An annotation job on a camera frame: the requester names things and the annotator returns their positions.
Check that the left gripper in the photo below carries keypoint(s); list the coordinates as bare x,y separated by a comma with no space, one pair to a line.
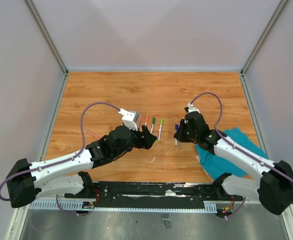
147,140

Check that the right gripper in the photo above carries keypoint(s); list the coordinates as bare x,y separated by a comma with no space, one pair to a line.
179,135

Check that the light green pen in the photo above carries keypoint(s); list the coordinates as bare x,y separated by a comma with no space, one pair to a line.
160,129

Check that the white pen green tip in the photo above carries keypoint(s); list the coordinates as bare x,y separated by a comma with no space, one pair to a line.
152,125

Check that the orange pen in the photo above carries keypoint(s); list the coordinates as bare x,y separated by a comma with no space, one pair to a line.
146,120

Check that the purple pen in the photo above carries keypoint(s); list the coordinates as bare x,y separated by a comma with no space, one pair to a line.
139,120

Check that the pink pen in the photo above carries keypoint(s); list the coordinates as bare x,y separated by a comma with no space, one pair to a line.
92,134

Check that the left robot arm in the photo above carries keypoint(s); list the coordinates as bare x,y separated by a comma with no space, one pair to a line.
26,179

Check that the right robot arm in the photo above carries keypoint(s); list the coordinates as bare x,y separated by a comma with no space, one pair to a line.
271,183

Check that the teal cloth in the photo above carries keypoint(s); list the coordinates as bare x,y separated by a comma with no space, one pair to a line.
234,160

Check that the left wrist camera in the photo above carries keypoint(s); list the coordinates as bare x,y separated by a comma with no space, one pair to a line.
129,119

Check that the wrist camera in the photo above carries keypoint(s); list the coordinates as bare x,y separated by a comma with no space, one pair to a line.
191,108
129,119

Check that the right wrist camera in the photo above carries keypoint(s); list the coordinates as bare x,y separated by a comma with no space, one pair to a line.
191,108

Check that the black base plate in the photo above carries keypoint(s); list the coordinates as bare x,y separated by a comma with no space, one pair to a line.
151,191

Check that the white cable duct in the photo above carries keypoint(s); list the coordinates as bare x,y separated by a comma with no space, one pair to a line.
168,205

